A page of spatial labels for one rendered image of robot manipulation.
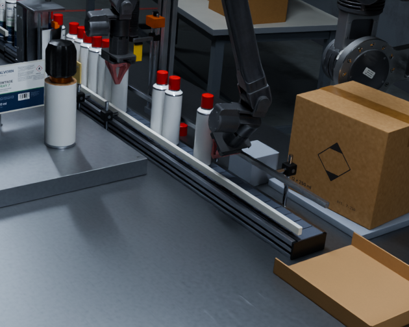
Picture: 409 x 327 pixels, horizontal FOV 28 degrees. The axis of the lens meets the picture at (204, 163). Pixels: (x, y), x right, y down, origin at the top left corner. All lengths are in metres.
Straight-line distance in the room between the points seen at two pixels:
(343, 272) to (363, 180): 0.26
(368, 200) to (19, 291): 0.88
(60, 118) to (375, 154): 0.86
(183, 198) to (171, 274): 0.38
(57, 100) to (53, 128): 0.08
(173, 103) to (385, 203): 0.66
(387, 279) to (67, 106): 0.97
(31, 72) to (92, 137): 0.26
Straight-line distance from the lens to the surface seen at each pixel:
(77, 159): 2.25
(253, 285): 1.85
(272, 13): 4.21
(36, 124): 2.48
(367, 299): 1.86
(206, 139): 2.21
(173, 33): 2.57
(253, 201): 2.03
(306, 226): 2.01
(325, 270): 1.94
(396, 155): 2.07
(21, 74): 2.45
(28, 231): 2.01
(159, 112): 2.37
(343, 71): 2.34
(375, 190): 2.07
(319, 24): 4.30
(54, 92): 2.26
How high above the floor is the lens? 1.83
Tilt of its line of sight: 25 degrees down
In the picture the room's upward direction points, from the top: 5 degrees clockwise
